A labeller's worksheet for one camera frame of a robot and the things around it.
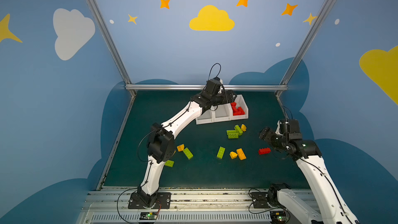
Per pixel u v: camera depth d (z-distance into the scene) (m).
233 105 1.11
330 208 0.39
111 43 0.91
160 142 0.52
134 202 0.73
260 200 0.74
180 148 0.90
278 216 0.72
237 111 1.07
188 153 0.89
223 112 1.10
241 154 0.90
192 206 0.74
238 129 0.98
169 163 0.86
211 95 0.67
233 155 0.88
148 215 0.71
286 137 0.56
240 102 1.13
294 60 1.02
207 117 1.10
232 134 0.98
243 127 1.00
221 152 0.89
